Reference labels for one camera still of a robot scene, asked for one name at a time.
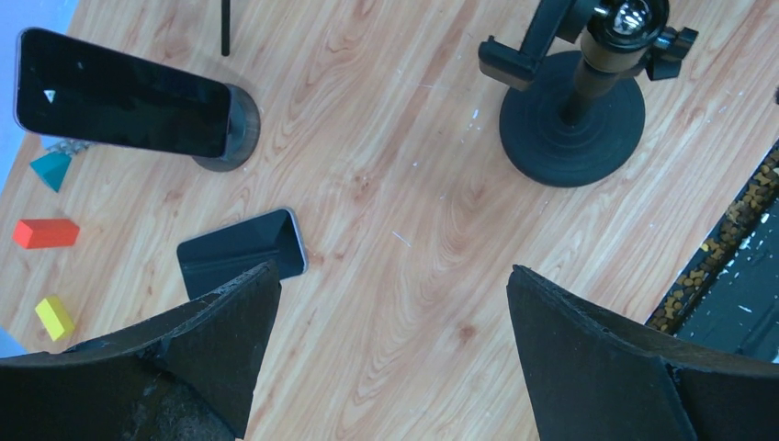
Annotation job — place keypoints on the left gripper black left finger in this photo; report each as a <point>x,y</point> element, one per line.
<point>185,374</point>

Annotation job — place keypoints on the yellow toy brick left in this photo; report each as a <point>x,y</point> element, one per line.
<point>55,318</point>

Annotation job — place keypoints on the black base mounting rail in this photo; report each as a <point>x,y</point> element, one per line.
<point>726,297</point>

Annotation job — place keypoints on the teal toy block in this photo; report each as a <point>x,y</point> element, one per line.
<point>52,168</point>

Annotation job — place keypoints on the black smartphone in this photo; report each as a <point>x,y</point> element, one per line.
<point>215,258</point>
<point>71,88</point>

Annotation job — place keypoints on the black phone stand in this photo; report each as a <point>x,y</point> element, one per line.
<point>573,112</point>

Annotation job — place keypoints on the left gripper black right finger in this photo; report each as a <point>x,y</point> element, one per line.
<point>592,374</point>

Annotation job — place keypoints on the grey round stand base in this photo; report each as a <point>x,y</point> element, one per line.
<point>243,133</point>

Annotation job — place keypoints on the orange toy block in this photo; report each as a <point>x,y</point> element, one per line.
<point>45,233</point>

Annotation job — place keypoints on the blue grey toy bricks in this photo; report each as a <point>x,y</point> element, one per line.
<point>70,147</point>

